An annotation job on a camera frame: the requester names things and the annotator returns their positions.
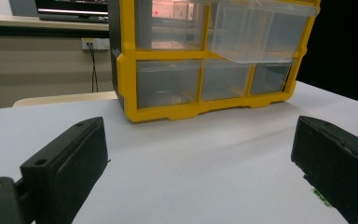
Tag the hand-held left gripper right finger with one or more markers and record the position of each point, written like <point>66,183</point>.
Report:
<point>338,161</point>

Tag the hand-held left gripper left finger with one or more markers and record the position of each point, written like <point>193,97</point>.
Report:
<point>71,161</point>

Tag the small green plastic part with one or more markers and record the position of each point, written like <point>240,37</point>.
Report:
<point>321,197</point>

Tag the yellow black drawer organizer cabinet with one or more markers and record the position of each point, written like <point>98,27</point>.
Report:
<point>127,77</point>

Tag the clear plastic drawer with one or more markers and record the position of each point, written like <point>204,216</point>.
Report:
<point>254,37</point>

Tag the beige wooden table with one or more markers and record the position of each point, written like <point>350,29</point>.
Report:
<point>65,99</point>

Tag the long beige desk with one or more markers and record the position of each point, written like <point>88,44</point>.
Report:
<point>43,25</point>

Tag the black computer monitor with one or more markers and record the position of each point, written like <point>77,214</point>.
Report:
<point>71,6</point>

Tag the white wall power outlet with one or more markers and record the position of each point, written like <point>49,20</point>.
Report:
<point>101,44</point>

